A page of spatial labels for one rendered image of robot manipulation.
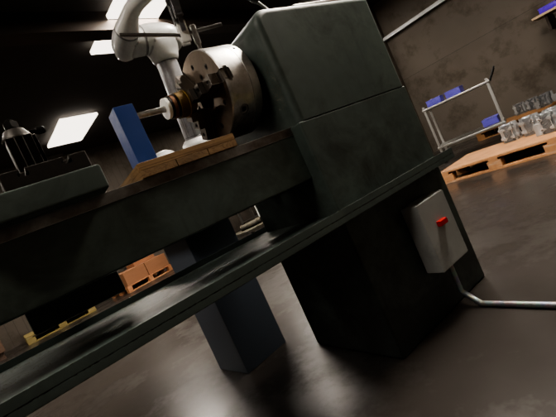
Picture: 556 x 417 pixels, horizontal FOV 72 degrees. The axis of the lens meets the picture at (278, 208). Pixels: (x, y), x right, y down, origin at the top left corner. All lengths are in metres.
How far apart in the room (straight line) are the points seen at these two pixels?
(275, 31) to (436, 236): 0.89
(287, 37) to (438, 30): 6.75
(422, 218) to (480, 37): 6.52
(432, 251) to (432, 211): 0.14
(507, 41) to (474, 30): 0.57
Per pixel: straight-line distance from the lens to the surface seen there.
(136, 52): 1.96
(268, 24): 1.38
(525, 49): 7.65
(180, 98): 1.32
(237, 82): 1.29
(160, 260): 8.24
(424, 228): 1.45
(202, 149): 1.12
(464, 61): 7.90
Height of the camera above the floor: 0.71
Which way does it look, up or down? 3 degrees down
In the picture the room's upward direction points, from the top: 24 degrees counter-clockwise
